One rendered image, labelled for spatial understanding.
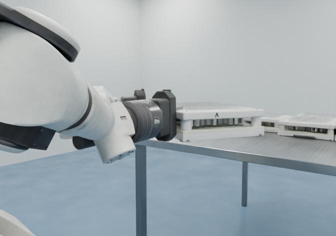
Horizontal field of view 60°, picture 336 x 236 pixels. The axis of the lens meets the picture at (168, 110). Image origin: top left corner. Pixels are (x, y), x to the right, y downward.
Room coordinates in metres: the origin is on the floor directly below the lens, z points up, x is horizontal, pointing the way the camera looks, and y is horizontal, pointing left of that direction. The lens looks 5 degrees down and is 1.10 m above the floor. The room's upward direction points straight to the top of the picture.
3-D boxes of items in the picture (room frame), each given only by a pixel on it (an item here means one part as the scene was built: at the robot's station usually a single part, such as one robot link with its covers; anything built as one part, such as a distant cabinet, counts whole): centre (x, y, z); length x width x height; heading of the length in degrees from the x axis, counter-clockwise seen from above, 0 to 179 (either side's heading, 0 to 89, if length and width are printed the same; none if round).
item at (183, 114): (0.84, -0.10, 1.03); 0.25 x 0.24 x 0.02; 24
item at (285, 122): (1.45, -0.71, 0.91); 0.25 x 0.24 x 0.02; 53
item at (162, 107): (0.65, 0.03, 1.02); 0.12 x 0.10 x 0.13; 146
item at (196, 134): (0.84, -0.10, 0.98); 0.24 x 0.24 x 0.02; 24
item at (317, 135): (1.45, -0.71, 0.86); 0.24 x 0.24 x 0.02; 53
